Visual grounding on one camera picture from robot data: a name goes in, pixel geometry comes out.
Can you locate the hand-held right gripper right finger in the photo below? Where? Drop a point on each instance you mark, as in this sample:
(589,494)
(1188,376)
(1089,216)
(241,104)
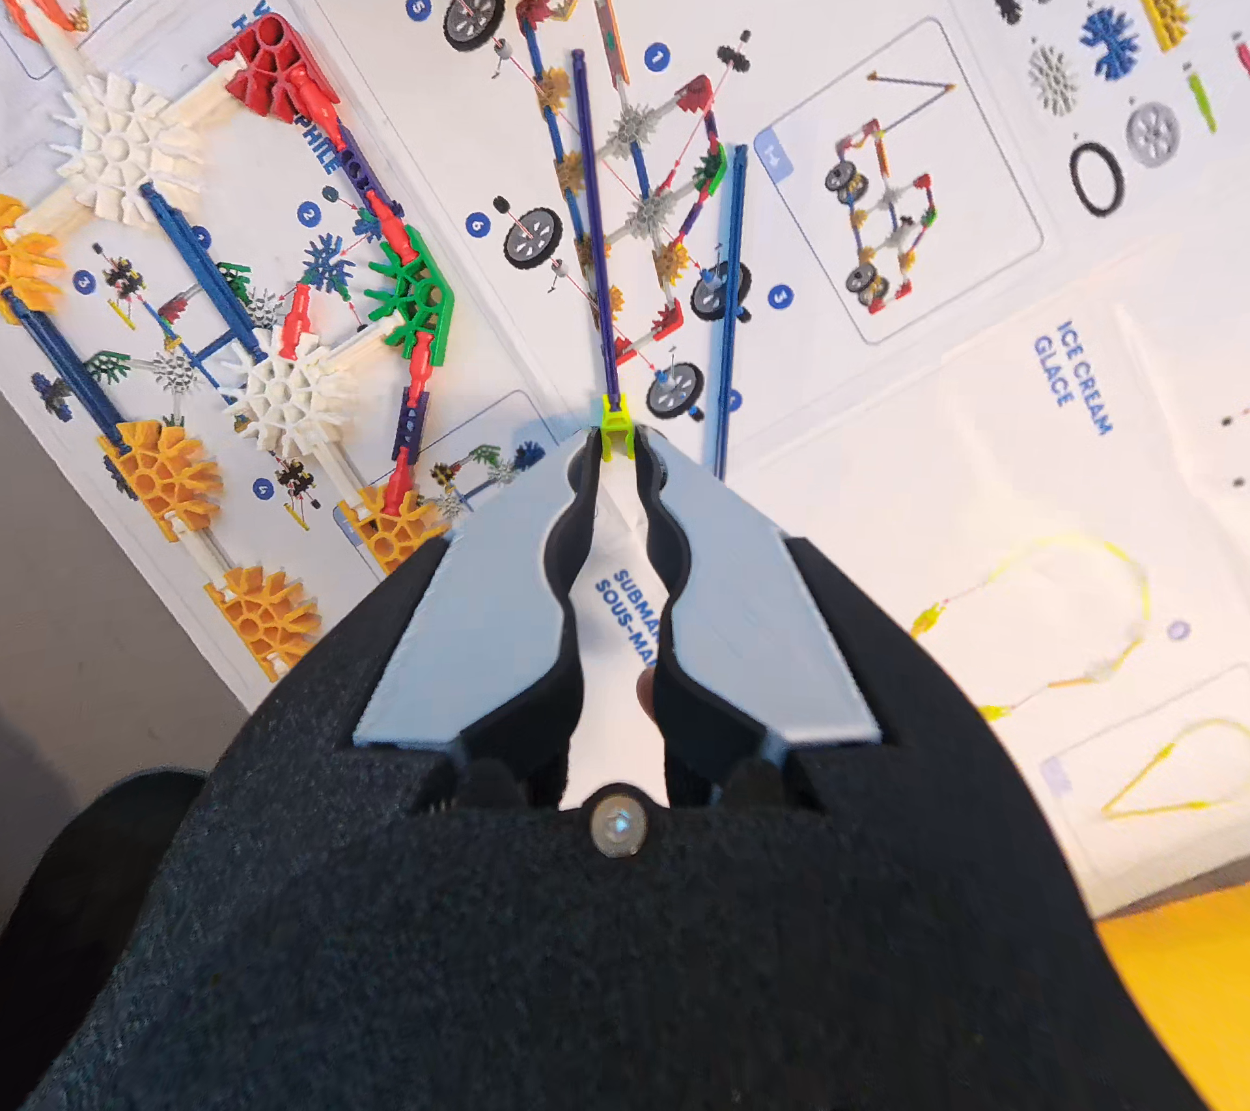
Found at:
(762,643)

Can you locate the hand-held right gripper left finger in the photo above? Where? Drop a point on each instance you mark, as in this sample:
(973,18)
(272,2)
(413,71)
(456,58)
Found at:
(469,643)

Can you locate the yellow-green clip connector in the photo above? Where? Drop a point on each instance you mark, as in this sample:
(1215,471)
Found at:
(616,432)

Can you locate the purple plastic rod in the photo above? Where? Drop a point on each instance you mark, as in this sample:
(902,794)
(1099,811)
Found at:
(593,213)

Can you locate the blue plastic rod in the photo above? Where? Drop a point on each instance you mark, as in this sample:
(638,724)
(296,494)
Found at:
(727,311)

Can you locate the yellow plastic parts bin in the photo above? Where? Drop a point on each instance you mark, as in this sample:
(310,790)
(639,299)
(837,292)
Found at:
(1191,1014)

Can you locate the white building instruction sheet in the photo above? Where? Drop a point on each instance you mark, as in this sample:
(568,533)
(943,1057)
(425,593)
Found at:
(938,369)

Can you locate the colourful rod connector frame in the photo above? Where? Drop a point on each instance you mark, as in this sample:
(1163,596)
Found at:
(121,145)

